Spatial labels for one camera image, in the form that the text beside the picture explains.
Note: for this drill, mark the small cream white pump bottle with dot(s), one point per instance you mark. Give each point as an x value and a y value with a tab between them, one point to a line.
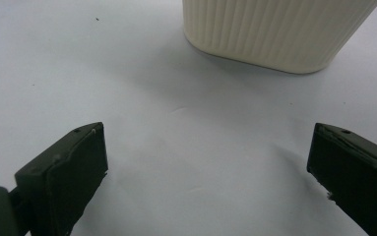
274	29

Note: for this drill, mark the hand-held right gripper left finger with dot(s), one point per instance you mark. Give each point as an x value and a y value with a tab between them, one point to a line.
68	170

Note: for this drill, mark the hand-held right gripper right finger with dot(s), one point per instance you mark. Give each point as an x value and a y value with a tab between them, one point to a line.
356	173

